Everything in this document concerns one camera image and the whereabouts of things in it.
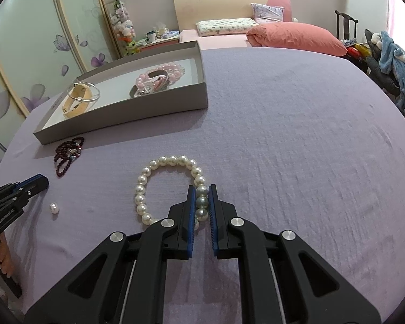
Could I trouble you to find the single pearl earring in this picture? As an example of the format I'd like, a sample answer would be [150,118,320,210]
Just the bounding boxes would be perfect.
[49,202,60,214]

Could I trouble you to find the dark red bead bracelet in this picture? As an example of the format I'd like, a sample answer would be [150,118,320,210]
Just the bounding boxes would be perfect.
[53,135,86,178]

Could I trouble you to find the white pearl bracelet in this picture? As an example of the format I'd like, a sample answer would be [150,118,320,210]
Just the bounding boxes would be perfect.
[134,155,210,232]

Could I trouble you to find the person's left hand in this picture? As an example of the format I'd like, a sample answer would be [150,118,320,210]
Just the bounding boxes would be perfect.
[0,232,14,278]

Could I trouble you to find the thin silver bangle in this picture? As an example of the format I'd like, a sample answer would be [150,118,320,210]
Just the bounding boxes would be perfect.
[67,82,100,102]

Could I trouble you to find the lilac bed cover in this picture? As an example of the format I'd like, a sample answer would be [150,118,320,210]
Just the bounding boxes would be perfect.
[0,48,405,318]

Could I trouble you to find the floral sliding wardrobe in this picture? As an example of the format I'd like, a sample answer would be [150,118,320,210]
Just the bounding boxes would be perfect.
[0,0,118,164]

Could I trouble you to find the grey open bangle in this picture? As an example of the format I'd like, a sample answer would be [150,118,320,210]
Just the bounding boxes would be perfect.
[129,69,170,98]

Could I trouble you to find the grey cardboard tray box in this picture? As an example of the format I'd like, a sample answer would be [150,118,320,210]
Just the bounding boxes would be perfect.
[34,41,208,145]

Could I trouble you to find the plush toy column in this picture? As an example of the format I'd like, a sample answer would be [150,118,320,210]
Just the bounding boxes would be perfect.
[107,0,137,56]

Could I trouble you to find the pink white nightstand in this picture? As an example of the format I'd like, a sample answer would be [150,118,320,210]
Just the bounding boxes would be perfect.
[139,35,180,52]

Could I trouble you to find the folded coral duvet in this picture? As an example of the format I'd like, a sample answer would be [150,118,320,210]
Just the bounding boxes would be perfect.
[247,22,347,56]

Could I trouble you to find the pink bed sheet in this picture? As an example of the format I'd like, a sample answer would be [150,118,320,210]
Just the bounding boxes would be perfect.
[179,29,251,50]

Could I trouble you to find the blue plush garment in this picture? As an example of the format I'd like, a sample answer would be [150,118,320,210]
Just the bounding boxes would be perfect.
[379,31,405,116]

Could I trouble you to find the beige pink headboard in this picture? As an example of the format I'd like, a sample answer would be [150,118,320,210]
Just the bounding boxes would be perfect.
[173,0,293,31]

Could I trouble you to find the patterned white pillow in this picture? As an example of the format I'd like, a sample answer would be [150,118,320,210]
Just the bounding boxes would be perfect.
[196,18,257,37]

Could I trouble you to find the lilac floral pillow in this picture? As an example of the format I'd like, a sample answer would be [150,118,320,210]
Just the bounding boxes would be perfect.
[251,3,285,24]

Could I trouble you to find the dark wooden chair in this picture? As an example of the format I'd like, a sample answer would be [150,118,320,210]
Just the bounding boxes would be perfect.
[334,10,359,46]

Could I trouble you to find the beige wide cuff bracelet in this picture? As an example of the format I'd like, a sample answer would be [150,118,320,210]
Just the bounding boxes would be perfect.
[61,83,95,119]

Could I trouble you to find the pink bead bracelet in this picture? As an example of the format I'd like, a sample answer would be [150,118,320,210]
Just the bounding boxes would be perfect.
[135,63,187,94]

